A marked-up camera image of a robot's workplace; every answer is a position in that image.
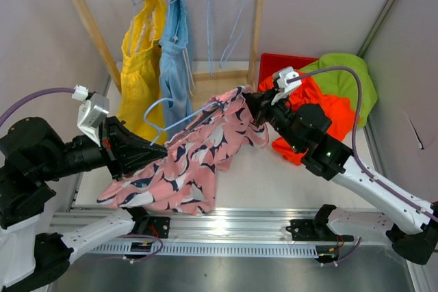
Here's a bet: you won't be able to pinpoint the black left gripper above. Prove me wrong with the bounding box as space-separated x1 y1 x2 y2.
38 114 170 180

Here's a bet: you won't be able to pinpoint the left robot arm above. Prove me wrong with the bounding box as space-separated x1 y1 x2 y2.
1 117 167 291

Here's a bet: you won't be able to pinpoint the yellow shorts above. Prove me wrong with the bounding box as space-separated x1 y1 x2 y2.
117 0 166 141

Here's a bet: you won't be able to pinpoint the red plastic bin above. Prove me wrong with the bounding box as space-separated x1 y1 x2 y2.
257 53 318 83

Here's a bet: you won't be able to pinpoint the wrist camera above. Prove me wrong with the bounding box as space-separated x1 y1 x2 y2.
72 85 110 146
271 66 302 105

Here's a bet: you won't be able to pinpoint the light blue shorts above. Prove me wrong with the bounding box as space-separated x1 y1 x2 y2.
159 0 194 134

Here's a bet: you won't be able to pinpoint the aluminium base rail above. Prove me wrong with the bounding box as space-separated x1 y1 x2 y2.
51 207 411 258

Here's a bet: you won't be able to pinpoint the orange shorts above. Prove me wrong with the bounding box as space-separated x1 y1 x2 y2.
257 71 359 167

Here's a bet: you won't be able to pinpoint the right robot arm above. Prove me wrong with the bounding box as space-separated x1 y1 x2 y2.
244 90 437 265

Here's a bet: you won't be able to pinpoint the blue hanger of green shorts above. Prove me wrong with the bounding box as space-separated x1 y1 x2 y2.
219 0 248 68

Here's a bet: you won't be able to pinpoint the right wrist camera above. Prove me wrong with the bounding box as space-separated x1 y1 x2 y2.
271 66 302 105

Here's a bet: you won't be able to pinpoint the blue hanger of orange shorts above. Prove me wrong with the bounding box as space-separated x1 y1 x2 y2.
206 0 213 77

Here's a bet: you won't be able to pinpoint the lime green shorts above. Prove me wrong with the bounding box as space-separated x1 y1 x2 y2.
300 53 378 129

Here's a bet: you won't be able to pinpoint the blue hanger of pink shorts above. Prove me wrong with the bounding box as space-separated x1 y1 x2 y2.
143 97 219 145

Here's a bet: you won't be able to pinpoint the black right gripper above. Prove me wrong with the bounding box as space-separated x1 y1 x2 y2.
244 85 305 152

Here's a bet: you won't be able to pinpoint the pink patterned shorts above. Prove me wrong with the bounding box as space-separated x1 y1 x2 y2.
96 85 269 216

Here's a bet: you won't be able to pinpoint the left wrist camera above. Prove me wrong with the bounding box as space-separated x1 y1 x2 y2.
72 85 110 146

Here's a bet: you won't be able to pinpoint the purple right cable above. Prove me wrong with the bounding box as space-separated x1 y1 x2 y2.
290 65 438 224

